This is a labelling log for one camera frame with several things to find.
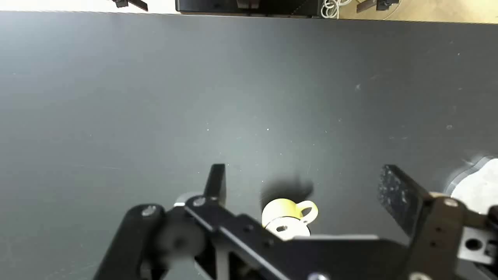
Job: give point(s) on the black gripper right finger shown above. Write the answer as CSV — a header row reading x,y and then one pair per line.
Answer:
x,y
401,194

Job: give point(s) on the black Dell monitor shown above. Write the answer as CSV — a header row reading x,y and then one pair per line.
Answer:
x,y
249,6

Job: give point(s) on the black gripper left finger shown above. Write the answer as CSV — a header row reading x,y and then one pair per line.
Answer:
x,y
215,180

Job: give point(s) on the yellow enamel mug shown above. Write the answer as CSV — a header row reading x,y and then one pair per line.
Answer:
x,y
289,211

